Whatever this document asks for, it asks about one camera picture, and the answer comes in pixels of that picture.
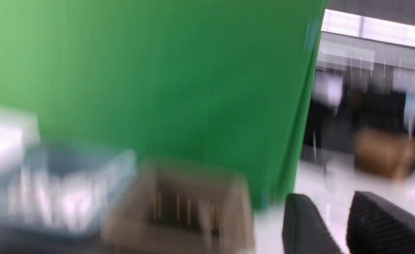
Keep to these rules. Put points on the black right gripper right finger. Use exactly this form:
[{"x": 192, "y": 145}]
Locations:
[{"x": 377, "y": 226}]

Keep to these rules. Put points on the black serving tray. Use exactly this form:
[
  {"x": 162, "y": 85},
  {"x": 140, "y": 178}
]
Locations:
[{"x": 15, "y": 241}]

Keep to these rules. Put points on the teal plastic bin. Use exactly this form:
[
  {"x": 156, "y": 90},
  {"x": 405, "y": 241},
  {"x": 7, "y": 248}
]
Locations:
[{"x": 61, "y": 159}]

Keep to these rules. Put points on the pile of white spoons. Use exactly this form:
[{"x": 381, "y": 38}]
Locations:
[{"x": 69, "y": 203}]

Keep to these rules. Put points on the large white plastic tub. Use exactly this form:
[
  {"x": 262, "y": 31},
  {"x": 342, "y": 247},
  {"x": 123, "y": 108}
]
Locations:
[{"x": 19, "y": 130}]

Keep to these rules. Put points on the brown cardboard box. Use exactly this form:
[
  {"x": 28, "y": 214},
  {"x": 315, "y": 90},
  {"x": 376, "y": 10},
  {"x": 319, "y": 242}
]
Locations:
[{"x": 384, "y": 154}]

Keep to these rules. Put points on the green backdrop cloth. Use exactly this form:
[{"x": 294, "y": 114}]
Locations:
[{"x": 222, "y": 82}]

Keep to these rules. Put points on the pile of black chopsticks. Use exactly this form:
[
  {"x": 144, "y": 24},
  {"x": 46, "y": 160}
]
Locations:
[{"x": 182, "y": 212}]

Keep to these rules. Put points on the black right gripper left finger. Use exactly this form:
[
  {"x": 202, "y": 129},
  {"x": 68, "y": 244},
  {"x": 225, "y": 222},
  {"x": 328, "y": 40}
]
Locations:
[{"x": 304, "y": 231}]

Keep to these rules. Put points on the brown plastic bin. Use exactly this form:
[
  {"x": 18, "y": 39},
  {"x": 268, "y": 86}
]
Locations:
[{"x": 127, "y": 228}]

